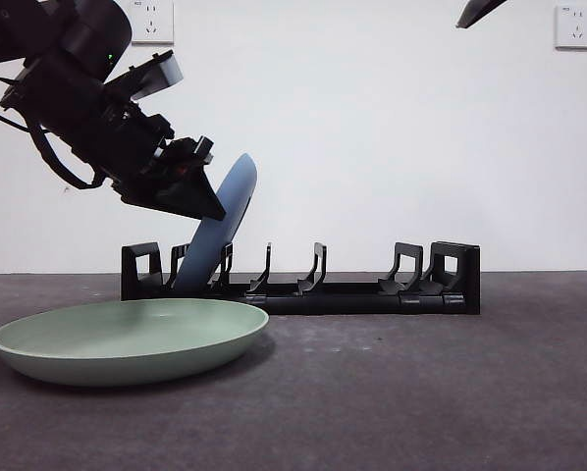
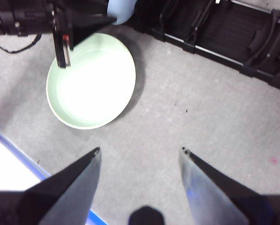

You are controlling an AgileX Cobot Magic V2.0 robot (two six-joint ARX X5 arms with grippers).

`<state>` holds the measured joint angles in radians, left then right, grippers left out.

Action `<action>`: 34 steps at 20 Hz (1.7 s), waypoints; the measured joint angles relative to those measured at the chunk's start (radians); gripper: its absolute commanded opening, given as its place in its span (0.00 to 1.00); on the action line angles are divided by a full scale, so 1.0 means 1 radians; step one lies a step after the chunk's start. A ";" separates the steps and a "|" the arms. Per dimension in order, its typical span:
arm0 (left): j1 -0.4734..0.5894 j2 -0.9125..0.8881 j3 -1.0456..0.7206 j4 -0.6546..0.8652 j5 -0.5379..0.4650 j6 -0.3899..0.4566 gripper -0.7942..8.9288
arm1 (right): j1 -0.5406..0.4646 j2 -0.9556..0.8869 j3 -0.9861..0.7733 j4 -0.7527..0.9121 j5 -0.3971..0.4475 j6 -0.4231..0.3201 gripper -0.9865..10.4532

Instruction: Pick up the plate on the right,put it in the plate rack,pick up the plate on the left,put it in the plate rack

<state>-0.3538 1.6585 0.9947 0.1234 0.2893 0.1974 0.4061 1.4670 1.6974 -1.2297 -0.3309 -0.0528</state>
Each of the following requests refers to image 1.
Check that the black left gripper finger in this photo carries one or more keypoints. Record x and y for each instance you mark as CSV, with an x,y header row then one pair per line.
x,y
195,198

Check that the pale grey left wrist camera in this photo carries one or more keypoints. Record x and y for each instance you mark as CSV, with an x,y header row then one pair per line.
x,y
168,73

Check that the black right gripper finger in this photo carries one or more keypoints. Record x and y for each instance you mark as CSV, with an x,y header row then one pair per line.
x,y
480,11

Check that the white wall socket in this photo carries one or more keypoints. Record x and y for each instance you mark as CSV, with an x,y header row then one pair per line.
x,y
575,27
156,24

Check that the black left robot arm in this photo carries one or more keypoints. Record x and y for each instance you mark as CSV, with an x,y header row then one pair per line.
x,y
77,98

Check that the pale blue round plate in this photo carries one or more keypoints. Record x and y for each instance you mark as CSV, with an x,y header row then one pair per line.
x,y
234,196

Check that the black plastic plate rack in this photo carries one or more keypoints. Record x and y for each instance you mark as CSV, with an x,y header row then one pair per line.
x,y
347,299

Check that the pale green round plate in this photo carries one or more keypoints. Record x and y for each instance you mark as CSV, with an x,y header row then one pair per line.
x,y
126,343

